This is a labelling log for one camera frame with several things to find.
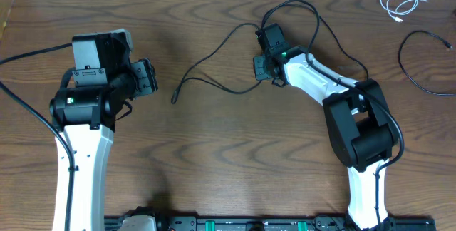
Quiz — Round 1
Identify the black thin usb cable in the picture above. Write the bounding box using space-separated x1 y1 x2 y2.
170 4 370 105

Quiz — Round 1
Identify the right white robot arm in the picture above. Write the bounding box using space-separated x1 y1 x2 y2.
253 24 399 230

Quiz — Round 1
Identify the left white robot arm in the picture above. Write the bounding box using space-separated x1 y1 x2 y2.
50 29 157 230

